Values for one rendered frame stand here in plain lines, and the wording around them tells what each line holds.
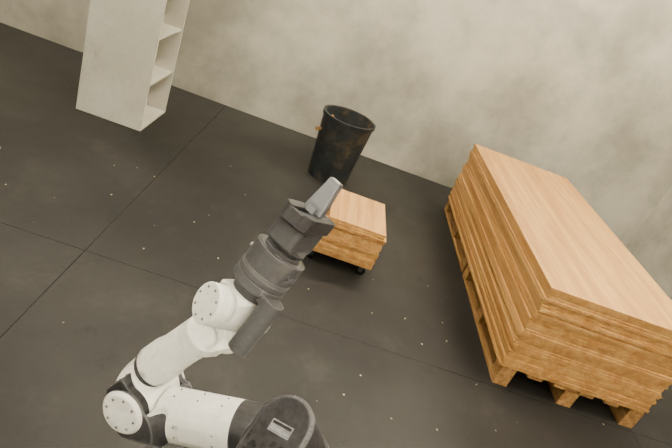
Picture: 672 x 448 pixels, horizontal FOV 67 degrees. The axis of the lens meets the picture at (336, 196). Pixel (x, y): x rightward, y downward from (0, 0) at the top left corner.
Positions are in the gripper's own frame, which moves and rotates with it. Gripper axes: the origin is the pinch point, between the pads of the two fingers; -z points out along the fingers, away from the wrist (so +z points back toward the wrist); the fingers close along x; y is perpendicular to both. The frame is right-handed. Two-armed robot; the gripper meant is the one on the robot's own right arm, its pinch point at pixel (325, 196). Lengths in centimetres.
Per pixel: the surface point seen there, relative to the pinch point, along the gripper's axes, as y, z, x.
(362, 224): 68, 37, -270
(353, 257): 60, 61, -278
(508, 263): -22, -4, -305
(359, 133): 151, -11, -364
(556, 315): -61, 2, -257
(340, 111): 191, -17, -390
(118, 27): 322, 41, -238
